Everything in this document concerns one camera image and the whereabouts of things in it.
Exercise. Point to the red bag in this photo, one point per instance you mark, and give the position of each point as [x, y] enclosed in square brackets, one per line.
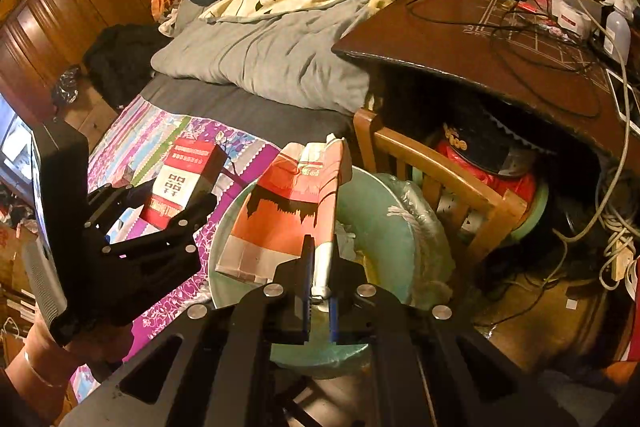
[480, 179]

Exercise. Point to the wooden wardrobe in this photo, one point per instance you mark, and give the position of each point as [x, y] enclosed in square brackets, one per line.
[75, 7]

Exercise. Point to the white box red label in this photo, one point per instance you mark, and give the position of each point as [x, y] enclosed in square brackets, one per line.
[575, 14]

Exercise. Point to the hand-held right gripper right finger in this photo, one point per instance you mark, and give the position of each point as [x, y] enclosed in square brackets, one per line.
[334, 329]

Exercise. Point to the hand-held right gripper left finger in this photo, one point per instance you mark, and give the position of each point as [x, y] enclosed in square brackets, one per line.
[306, 277]

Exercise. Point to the orange white paper bag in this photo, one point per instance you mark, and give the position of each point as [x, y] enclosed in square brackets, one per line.
[280, 227]

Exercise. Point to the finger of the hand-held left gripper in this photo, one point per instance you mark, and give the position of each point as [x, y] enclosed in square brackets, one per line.
[107, 202]
[190, 217]

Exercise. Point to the shiny dark plastic bag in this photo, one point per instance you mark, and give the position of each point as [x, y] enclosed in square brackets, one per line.
[67, 84]

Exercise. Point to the person's left forearm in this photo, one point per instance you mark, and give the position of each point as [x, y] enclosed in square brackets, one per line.
[35, 357]

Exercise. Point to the grey quilt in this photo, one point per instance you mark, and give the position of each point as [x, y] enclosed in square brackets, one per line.
[260, 57]

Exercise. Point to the dark grey bed sheet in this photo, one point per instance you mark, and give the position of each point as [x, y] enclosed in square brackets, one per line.
[240, 107]

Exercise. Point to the black clothing pile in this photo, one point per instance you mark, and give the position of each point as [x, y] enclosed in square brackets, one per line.
[125, 57]

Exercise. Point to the white power strip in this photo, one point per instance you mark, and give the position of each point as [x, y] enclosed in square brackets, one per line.
[622, 262]

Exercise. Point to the cardboard box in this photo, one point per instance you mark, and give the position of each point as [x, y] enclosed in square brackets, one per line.
[95, 117]

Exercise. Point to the dark brown desk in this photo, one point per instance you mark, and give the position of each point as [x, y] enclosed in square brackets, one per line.
[450, 47]

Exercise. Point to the clear plastic bottle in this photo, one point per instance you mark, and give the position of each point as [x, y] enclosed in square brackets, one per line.
[616, 29]

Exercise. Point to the green plastic basin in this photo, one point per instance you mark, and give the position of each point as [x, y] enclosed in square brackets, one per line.
[390, 227]

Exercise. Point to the light wooden chair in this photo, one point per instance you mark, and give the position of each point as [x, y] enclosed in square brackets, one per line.
[400, 142]

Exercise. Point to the black hat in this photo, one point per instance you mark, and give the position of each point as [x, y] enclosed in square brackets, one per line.
[500, 142]

